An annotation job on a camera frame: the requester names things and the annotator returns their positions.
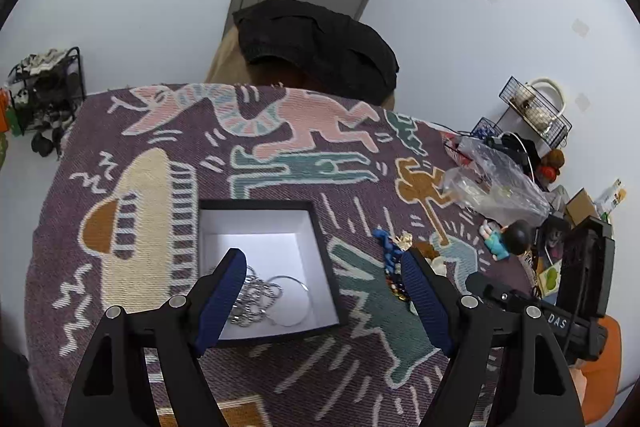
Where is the black square jewelry box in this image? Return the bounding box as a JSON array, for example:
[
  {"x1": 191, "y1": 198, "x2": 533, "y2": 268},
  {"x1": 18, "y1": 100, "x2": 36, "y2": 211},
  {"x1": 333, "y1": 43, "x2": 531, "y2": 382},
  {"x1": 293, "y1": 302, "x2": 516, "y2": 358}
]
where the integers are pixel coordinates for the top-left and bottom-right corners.
[{"x1": 198, "y1": 199, "x2": 347, "y2": 348}]

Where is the silver chain necklace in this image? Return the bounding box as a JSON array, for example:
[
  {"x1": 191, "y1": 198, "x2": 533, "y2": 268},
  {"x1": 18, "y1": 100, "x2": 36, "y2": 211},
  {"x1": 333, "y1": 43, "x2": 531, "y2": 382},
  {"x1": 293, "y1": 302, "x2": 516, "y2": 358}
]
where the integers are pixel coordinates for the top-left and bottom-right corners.
[{"x1": 226, "y1": 264, "x2": 284, "y2": 329}]

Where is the patterned purple woven blanket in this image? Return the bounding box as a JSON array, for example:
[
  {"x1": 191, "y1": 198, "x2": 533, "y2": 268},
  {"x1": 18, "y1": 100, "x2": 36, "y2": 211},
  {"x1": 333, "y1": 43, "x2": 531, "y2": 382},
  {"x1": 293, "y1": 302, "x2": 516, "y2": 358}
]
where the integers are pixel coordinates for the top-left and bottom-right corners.
[{"x1": 25, "y1": 84, "x2": 532, "y2": 426}]

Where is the gold butterfly hair clip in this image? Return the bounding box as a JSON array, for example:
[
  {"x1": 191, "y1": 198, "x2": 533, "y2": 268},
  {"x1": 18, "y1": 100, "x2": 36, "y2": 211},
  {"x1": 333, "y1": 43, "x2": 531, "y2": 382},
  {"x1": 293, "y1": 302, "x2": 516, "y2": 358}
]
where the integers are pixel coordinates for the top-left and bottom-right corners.
[{"x1": 392, "y1": 231, "x2": 413, "y2": 251}]

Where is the clear plastic bag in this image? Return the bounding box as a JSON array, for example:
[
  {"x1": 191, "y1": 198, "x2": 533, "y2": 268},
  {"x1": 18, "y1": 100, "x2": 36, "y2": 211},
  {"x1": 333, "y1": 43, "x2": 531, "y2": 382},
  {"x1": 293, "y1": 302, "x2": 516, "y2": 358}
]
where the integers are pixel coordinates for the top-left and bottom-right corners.
[{"x1": 440, "y1": 135, "x2": 551, "y2": 227}]

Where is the orange plush toy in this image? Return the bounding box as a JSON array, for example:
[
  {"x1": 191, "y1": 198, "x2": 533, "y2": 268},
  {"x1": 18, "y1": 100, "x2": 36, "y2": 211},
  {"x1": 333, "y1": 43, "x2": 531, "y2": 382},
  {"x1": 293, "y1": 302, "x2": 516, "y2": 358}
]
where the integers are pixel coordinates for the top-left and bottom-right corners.
[{"x1": 537, "y1": 148, "x2": 565, "y2": 183}]

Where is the small cartoon figurine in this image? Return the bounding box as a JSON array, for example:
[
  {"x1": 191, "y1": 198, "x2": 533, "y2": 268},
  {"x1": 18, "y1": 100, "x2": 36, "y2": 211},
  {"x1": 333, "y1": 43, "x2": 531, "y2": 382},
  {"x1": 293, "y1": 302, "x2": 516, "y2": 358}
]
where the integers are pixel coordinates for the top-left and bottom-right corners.
[{"x1": 478, "y1": 220, "x2": 534, "y2": 261}]

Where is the blue beaded bracelet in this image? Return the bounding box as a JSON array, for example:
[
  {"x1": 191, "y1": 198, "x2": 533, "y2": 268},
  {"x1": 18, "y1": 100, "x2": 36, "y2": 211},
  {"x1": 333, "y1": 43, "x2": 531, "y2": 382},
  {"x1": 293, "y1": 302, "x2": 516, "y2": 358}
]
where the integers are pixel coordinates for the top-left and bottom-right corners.
[{"x1": 372, "y1": 227, "x2": 405, "y2": 268}]

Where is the silver bangle ring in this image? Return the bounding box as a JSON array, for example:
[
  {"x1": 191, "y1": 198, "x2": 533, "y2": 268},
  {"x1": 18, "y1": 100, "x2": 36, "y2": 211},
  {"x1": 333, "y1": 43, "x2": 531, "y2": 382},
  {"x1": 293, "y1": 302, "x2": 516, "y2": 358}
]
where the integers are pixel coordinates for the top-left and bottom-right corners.
[{"x1": 264, "y1": 274, "x2": 313, "y2": 327}]

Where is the black shoe rack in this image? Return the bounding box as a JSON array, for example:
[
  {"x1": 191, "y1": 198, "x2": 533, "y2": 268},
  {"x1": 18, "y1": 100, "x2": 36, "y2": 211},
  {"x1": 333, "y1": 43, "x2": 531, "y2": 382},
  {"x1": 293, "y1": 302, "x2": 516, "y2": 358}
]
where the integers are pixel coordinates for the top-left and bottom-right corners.
[{"x1": 1, "y1": 46, "x2": 87, "y2": 157}]

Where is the person's right hand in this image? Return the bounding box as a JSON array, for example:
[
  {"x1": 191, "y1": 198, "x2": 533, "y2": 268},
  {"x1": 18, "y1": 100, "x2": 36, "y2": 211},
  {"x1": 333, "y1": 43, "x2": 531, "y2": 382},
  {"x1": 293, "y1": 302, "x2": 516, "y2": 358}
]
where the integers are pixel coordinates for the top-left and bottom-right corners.
[{"x1": 570, "y1": 366, "x2": 588, "y2": 404}]

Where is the black wire basket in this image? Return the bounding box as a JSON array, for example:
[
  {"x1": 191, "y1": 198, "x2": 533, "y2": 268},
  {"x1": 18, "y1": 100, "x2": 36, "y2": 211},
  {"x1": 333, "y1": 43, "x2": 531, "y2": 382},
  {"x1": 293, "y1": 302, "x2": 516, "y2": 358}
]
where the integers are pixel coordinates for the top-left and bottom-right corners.
[{"x1": 499, "y1": 76, "x2": 573, "y2": 148}]

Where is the black jacket on chair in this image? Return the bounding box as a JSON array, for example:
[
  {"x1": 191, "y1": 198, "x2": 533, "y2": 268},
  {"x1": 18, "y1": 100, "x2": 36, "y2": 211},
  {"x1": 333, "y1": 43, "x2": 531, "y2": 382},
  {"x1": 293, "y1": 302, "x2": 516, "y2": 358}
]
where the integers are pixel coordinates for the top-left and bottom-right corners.
[{"x1": 233, "y1": 0, "x2": 399, "y2": 106}]

